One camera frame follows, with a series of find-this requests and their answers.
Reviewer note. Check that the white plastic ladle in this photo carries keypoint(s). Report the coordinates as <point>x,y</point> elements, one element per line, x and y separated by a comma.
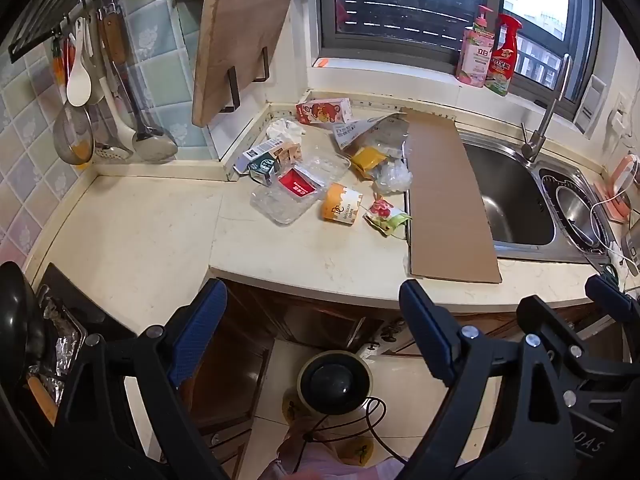
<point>112,110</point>

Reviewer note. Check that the yellow slipper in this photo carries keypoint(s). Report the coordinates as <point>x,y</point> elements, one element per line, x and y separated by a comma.
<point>360,450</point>
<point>291,407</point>

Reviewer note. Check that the person's pink trousers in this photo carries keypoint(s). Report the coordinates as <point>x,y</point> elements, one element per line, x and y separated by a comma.
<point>330,465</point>

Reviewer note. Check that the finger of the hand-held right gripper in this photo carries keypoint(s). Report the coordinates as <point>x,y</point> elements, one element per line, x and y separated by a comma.
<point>565,330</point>
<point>607,295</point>

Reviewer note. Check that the metal slotted skimmer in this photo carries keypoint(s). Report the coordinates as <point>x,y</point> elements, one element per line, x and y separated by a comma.
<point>112,152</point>

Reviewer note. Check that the stainless steel sink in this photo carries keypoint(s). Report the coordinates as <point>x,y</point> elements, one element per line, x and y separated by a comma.
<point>510,195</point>

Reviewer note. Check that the wooden cabinet door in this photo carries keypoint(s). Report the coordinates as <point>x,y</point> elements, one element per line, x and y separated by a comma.
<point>492,320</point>
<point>225,370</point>
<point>310,320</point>

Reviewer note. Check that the tan snack box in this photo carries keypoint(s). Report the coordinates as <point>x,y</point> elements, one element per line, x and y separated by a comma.
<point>291,152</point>

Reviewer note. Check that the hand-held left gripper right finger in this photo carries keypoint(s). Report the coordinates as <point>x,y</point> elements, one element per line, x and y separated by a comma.
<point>425,330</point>

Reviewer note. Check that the pink dish soap bottle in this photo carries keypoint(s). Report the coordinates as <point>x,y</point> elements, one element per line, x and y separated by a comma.
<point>474,60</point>

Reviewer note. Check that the black wok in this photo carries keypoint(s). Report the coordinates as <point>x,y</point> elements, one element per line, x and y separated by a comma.
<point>20,320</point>

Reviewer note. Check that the beige round waste bin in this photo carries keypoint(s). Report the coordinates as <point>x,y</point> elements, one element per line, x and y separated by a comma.
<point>335,385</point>

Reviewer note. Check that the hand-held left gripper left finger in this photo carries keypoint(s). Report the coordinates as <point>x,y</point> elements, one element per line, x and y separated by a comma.
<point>197,330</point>

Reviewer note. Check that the red carton box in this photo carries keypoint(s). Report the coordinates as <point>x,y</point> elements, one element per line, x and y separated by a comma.
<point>322,111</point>

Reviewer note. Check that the black wall utensil rail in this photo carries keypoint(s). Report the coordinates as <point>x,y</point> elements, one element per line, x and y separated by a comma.
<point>40,30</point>

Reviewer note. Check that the steel pot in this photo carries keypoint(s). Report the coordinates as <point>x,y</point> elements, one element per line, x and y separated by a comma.
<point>575,210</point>

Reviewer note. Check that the brown cardboard sheet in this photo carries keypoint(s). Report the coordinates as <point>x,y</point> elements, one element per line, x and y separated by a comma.
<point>445,200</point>

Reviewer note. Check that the aluminium foil sheet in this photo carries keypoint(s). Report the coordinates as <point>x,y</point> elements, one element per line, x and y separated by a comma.
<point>65,350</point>

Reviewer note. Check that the white printed plastic bag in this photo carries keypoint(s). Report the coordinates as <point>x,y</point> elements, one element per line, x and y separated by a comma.
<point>360,132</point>

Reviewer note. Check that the wooden cutting board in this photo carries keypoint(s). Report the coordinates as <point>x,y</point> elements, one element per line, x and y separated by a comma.
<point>240,45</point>

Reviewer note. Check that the steel faucet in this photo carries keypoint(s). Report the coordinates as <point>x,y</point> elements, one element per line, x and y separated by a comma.
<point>534,145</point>

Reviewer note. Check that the pink appliance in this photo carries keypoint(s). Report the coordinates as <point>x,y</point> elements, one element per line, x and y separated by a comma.
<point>622,185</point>

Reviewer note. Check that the black cutting board stand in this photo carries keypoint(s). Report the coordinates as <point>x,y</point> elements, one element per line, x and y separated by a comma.
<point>233,85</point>

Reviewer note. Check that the dark window frame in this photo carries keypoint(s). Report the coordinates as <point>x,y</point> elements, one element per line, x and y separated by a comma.
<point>390,45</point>

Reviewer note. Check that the orange paper cup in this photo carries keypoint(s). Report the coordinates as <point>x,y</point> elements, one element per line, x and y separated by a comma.
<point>340,205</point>

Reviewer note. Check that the orange carrot-shaped utensil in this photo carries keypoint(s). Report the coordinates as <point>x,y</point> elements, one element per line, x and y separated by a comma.
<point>59,65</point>

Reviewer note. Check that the yellow packet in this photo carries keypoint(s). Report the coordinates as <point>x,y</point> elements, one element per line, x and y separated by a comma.
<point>368,160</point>

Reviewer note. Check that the metal mesh strainer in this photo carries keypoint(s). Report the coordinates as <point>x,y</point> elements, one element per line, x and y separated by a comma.
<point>72,132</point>

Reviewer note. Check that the clear plastic tray red label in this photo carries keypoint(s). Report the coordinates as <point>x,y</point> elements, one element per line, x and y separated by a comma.
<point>280,205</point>

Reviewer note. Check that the small orange plastic piece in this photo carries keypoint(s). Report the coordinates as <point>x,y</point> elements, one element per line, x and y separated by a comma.
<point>321,63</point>

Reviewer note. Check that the black stove top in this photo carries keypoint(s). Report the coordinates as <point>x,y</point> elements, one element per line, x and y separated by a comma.
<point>75,300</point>

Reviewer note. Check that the white tissue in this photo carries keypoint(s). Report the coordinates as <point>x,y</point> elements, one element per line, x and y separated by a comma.
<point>286,131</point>

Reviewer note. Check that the clear plastic wrap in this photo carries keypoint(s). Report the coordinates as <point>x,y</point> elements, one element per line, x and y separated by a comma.
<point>395,176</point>

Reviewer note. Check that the red spray bottle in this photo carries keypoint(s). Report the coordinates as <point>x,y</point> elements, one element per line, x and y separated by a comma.
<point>501,70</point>

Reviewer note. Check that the pink green snack wrapper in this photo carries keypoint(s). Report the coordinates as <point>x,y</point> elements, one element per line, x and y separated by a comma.
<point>382,212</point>

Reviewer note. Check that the white rice paddle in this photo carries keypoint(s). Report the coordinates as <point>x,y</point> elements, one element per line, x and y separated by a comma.
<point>78,85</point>

